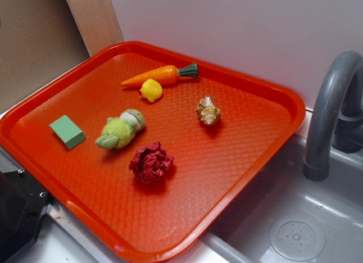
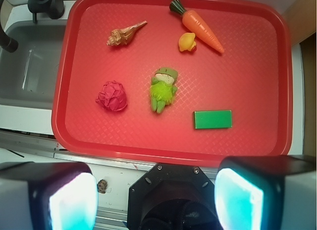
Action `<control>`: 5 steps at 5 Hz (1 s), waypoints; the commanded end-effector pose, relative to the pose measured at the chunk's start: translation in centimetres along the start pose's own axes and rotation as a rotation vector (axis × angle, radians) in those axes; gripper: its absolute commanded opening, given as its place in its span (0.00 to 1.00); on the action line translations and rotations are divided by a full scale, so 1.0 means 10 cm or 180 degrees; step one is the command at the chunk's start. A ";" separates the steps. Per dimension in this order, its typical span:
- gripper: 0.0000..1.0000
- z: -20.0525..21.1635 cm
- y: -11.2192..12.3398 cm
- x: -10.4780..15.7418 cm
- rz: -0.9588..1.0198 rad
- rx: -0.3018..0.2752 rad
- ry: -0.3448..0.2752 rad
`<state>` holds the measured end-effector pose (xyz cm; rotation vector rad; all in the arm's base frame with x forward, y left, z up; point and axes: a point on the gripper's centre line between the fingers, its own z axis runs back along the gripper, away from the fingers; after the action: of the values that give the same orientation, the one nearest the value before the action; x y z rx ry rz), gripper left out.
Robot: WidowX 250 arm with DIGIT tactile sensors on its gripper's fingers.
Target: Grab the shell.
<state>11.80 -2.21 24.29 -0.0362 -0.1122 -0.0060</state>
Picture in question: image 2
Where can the grey sink basin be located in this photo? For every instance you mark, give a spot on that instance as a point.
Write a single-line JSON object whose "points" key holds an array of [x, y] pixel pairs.
{"points": [[28, 75]]}

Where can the green rectangular block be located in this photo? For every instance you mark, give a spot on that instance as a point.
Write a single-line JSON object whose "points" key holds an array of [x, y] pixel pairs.
{"points": [[212, 119]]}

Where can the green fuzzy plush doll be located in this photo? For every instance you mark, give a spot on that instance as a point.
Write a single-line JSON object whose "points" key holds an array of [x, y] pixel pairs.
{"points": [[163, 89]]}

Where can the crumpled red paper ball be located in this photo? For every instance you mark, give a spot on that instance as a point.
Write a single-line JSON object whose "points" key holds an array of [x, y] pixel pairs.
{"points": [[112, 97]]}

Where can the black faucet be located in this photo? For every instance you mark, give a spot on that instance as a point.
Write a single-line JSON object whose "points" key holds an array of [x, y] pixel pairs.
{"points": [[53, 8]]}

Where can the orange toy carrot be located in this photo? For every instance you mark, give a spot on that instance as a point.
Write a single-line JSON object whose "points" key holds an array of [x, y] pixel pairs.
{"points": [[196, 24]]}

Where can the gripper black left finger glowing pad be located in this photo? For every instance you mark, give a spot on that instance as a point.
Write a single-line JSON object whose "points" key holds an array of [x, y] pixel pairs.
{"points": [[47, 196]]}

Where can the brown spiral sea shell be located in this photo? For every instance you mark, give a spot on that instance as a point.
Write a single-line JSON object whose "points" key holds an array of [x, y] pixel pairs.
{"points": [[123, 36]]}

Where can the red plastic tray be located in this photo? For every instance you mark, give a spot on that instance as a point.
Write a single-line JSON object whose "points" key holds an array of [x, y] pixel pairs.
{"points": [[252, 78]]}

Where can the yellow rubber duck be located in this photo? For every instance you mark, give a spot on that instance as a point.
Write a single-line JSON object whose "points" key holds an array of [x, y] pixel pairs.
{"points": [[187, 42]]}

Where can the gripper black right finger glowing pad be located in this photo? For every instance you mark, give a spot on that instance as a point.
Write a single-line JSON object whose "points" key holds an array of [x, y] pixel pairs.
{"points": [[267, 193]]}

